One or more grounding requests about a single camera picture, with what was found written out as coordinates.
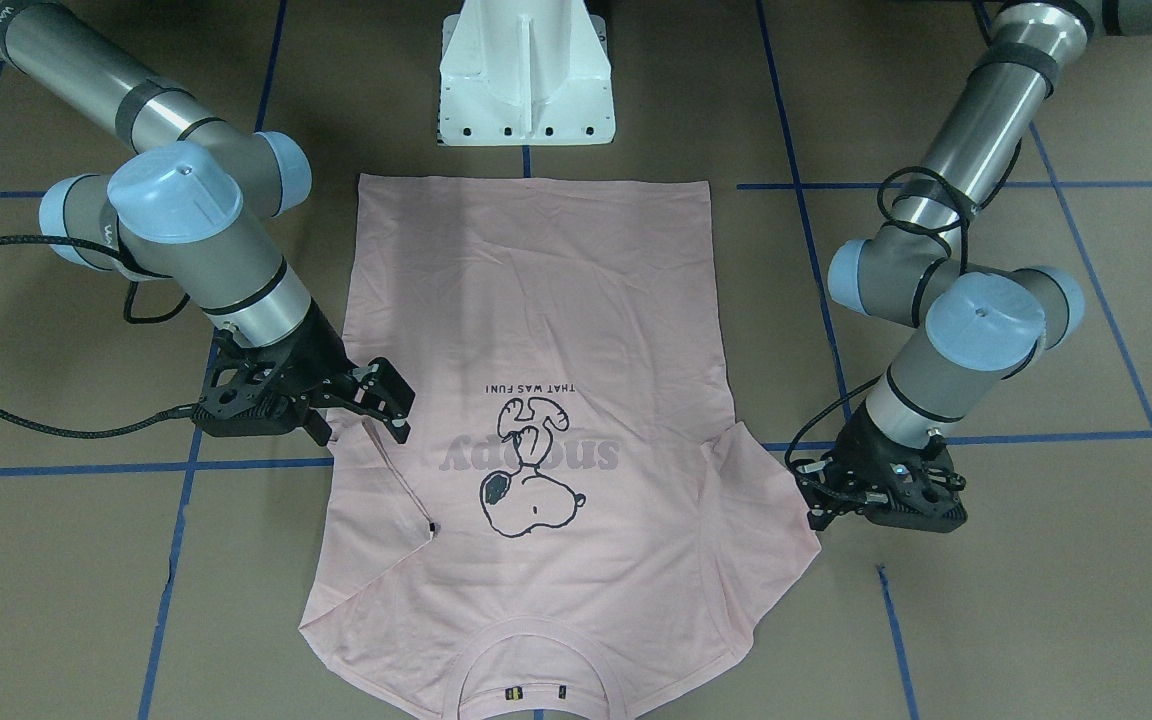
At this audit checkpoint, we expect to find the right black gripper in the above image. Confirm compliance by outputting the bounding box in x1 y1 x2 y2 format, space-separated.
253 301 416 447

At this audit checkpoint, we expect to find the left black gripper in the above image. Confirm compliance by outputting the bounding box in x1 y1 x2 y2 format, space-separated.
791 401 922 532

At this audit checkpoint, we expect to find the pink Snoopy t-shirt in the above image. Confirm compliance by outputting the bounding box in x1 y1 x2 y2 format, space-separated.
300 176 820 719

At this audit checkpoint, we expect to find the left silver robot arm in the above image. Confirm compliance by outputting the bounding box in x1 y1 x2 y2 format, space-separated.
785 1 1152 533

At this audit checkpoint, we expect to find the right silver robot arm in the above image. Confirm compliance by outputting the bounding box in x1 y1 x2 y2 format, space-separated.
0 1 415 445

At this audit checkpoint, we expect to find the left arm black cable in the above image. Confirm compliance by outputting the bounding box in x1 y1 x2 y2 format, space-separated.
785 165 1049 482

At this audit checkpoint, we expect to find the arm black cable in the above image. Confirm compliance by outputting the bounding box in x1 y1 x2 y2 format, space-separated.
785 165 1049 482
0 235 207 441

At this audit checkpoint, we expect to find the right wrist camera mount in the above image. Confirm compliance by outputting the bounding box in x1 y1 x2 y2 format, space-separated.
189 329 301 438

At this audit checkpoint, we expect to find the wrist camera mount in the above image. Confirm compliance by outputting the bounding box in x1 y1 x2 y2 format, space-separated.
189 329 301 438
863 435 968 533

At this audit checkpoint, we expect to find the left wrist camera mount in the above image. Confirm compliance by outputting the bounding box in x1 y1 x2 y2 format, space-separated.
863 435 968 533

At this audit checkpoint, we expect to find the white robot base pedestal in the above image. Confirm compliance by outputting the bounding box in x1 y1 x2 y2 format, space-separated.
435 1 617 147

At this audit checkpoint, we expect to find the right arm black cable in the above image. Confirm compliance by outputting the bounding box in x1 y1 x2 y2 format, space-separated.
0 235 207 441

